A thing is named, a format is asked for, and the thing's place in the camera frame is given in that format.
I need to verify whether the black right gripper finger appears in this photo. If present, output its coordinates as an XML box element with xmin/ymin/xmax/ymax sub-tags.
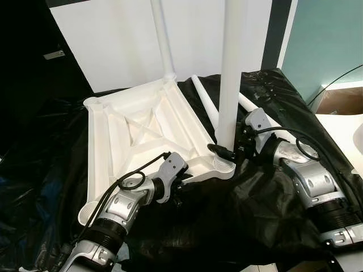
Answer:
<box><xmin>207</xmin><ymin>143</ymin><xmax>236</xmax><ymax>161</ymax></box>

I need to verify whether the white plastic table top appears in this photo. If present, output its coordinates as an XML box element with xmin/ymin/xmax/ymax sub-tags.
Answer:
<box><xmin>77</xmin><ymin>76</ymin><xmax>236</xmax><ymax>226</ymax></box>

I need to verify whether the black plastic cover sheet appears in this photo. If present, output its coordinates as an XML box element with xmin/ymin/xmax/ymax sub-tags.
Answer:
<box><xmin>0</xmin><ymin>68</ymin><xmax>363</xmax><ymax>272</ymax></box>

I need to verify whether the white plastic shell chair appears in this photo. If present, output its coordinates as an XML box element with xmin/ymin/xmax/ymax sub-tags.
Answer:
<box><xmin>315</xmin><ymin>113</ymin><xmax>363</xmax><ymax>176</ymax></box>

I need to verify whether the large white board panel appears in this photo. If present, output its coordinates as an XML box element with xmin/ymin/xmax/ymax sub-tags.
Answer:
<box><xmin>48</xmin><ymin>0</ymin><xmax>276</xmax><ymax>94</ymax></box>

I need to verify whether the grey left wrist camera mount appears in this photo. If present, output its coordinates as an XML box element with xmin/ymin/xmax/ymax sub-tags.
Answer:
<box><xmin>156</xmin><ymin>152</ymin><xmax>189</xmax><ymax>203</ymax></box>

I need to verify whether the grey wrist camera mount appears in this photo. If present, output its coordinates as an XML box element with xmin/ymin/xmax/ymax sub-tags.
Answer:
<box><xmin>156</xmin><ymin>152</ymin><xmax>189</xmax><ymax>203</ymax></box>
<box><xmin>247</xmin><ymin>109</ymin><xmax>272</xmax><ymax>154</ymax></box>

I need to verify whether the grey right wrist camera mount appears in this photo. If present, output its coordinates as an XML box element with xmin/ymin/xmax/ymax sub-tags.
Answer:
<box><xmin>247</xmin><ymin>109</ymin><xmax>272</xmax><ymax>154</ymax></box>

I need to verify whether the thin black wall cable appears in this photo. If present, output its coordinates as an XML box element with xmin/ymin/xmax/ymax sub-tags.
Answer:
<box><xmin>306</xmin><ymin>64</ymin><xmax>363</xmax><ymax>108</ymax></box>

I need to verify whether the small grey wall plate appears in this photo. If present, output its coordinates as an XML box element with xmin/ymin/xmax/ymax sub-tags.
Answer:
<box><xmin>44</xmin><ymin>50</ymin><xmax>66</xmax><ymax>60</ymax></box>

